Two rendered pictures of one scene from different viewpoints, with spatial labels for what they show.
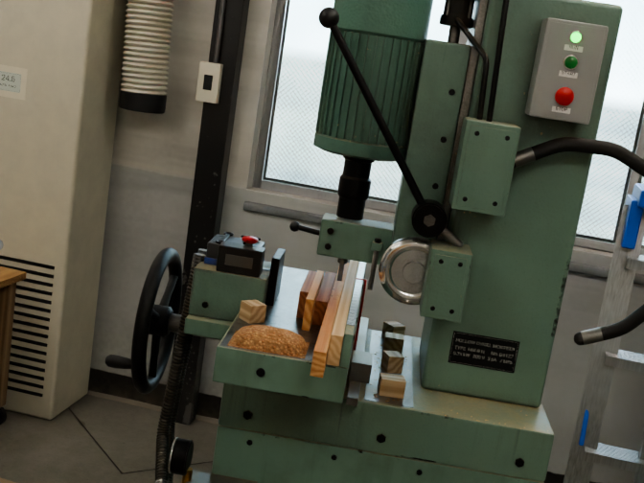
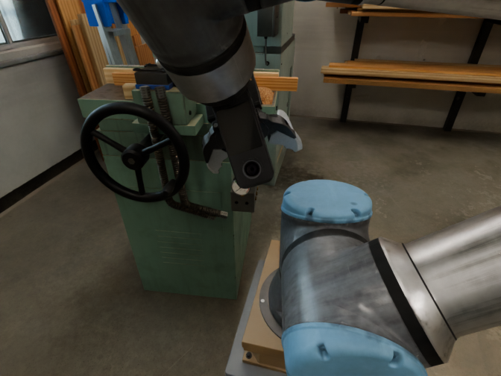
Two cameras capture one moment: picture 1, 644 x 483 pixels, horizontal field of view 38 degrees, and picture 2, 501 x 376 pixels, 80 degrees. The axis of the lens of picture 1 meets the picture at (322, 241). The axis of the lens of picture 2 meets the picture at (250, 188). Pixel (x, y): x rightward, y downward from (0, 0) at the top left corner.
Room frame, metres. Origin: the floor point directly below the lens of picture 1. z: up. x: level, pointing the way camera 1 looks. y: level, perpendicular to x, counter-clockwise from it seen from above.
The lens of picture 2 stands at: (1.43, 0.97, 1.18)
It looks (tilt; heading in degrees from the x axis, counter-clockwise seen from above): 34 degrees down; 274
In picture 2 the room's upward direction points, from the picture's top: straight up
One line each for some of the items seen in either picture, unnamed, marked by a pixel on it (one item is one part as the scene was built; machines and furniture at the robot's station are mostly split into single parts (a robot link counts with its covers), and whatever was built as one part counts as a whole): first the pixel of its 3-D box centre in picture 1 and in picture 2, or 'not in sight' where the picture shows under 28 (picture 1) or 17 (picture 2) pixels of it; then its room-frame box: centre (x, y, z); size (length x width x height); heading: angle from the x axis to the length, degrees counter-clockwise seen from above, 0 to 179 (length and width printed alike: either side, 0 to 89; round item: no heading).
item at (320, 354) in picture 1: (333, 310); (203, 81); (1.65, -0.04, 0.92); 0.62 x 0.02 x 0.04; 177
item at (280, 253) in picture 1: (260, 274); not in sight; (1.71, 0.11, 0.95); 0.09 x 0.07 x 0.09; 177
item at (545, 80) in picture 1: (565, 71); not in sight; (1.60, -0.36, 1.40); 0.10 x 0.06 x 0.16; 87
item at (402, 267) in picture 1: (413, 270); not in sight; (1.63, -0.17, 1.02); 0.12 x 0.03 x 0.12; 87
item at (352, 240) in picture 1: (356, 242); not in sight; (1.76, -0.06, 1.03); 0.14 x 0.07 x 0.09; 87
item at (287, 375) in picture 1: (274, 318); (180, 106); (1.71, 0.07, 0.87); 0.61 x 0.30 x 0.06; 177
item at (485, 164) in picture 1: (483, 166); not in sight; (1.60, -0.25, 1.23); 0.09 x 0.08 x 0.15; 87
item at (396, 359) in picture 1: (392, 361); not in sight; (1.72, -0.17, 0.82); 0.04 x 0.03 x 0.03; 18
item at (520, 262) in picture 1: (511, 196); not in sight; (1.75, -0.34, 1.16); 0.22 x 0.22 x 0.72; 87
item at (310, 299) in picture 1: (313, 298); not in sight; (1.68, 0.00, 0.93); 0.22 x 0.01 x 0.06; 177
